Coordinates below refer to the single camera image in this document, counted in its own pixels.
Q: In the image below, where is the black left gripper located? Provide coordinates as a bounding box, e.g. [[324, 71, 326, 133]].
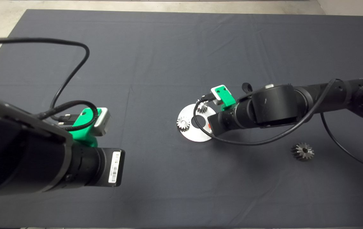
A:
[[98, 148, 125, 187]]

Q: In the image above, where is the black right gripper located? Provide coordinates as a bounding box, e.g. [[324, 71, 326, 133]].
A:
[[207, 111, 234, 135]]

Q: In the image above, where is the large steel gear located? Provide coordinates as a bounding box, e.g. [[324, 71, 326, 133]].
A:
[[291, 142, 315, 161]]

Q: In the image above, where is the small silver steel gear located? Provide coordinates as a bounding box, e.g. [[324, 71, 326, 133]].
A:
[[196, 100, 208, 114], [177, 116, 190, 132]]

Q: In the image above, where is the round metal plate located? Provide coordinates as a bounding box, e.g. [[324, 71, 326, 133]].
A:
[[177, 103, 218, 142]]

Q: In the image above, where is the dark grey table cloth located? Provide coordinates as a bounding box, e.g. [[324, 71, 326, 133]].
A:
[[0, 10, 363, 228]]

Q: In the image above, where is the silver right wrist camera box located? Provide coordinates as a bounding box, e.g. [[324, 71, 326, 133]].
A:
[[211, 86, 224, 106]]

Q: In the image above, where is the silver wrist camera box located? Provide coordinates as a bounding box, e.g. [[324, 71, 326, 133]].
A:
[[211, 86, 224, 106], [93, 108, 112, 136]]

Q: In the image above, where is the green right wrist camera mount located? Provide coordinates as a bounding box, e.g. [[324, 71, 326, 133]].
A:
[[215, 85, 237, 112]]

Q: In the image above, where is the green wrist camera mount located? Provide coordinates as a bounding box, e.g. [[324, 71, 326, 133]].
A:
[[68, 108, 104, 147], [215, 85, 237, 112]]

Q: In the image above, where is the green left wrist camera mount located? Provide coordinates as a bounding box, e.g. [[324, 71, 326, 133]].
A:
[[68, 108, 104, 147]]

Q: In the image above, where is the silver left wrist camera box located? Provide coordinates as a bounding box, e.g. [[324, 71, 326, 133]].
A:
[[93, 108, 112, 136]]

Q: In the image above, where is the braided black left camera cable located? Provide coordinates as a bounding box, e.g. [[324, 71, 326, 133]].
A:
[[37, 100, 99, 131]]

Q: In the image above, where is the smooth black left camera cable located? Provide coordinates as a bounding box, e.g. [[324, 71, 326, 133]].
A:
[[0, 38, 90, 123]]

